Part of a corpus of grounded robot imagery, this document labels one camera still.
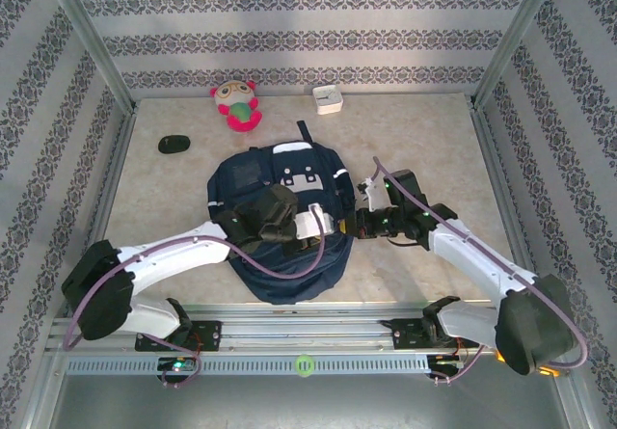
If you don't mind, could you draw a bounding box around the perforated metal cable tray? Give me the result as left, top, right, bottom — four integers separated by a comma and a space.
65, 354, 430, 376

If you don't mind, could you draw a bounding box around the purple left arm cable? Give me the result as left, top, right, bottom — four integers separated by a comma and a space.
62, 204, 325, 353

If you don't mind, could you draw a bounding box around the yellow utility knife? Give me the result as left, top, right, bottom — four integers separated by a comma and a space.
496, 349, 563, 377

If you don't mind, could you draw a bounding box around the aluminium table side rail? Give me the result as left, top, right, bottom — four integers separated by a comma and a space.
76, 103, 139, 314
469, 100, 536, 281

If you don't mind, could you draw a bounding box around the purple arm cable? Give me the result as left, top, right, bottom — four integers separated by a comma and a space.
372, 156, 589, 367
62, 204, 325, 353

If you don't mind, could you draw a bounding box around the white square clock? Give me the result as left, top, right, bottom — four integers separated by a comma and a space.
311, 84, 344, 117

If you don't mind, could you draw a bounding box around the navy blue backpack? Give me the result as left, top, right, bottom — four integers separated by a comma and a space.
206, 120, 356, 305

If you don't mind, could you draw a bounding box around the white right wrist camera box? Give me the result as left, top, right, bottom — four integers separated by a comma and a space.
357, 175, 387, 212

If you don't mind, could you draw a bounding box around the aluminium frame post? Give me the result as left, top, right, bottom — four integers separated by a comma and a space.
469, 0, 565, 110
40, 0, 137, 112

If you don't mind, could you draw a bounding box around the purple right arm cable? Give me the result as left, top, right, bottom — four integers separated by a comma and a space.
372, 156, 589, 367

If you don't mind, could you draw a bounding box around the pink and white plush toy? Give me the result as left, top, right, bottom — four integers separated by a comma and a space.
210, 80, 264, 134

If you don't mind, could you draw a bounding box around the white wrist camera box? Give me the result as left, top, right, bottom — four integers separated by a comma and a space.
293, 201, 335, 240
357, 175, 387, 212

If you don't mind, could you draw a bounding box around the black computer mouse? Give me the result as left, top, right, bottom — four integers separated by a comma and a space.
157, 134, 191, 154

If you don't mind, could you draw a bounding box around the small electronics board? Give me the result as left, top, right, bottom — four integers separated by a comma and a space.
157, 356, 198, 373
426, 355, 467, 371

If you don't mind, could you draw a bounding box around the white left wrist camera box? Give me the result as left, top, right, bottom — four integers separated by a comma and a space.
293, 201, 335, 240

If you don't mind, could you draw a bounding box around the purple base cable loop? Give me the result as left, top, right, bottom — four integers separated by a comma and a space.
431, 344, 486, 385
161, 341, 204, 389

